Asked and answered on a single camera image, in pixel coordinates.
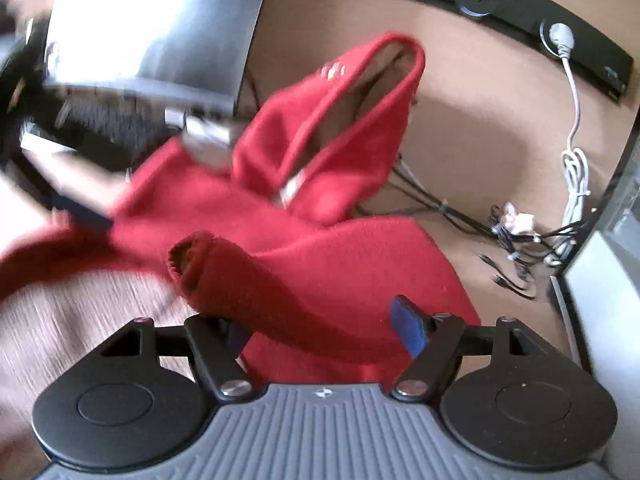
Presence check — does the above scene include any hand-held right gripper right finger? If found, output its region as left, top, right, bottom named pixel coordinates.
left=389, top=295, right=551, bottom=403

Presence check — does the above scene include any black mechanical keyboard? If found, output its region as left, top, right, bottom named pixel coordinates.
left=20, top=97, right=173, bottom=171

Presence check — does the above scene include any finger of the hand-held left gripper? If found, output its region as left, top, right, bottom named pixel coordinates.
left=47, top=190, right=113, bottom=235
left=164, top=106, right=238, bottom=163

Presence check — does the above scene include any black cable bundle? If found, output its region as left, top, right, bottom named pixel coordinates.
left=390, top=155, right=586, bottom=301

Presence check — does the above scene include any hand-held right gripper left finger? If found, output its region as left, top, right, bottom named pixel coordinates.
left=97, top=315, right=256, bottom=405

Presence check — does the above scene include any white plug cable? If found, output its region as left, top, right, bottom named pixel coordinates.
left=542, top=22, right=593, bottom=266

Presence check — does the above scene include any black wall socket bar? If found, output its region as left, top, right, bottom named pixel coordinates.
left=319, top=0, right=633, bottom=106

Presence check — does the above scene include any red fleece hooded garment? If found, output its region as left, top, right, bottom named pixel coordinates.
left=0, top=31, right=483, bottom=386

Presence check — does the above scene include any white cable tag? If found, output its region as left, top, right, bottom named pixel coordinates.
left=501, top=202, right=535, bottom=233

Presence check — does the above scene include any black curved monitor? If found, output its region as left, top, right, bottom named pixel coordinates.
left=42, top=0, right=276, bottom=113

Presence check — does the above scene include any white glass-sided computer case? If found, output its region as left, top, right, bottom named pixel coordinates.
left=550, top=125, right=640, bottom=461

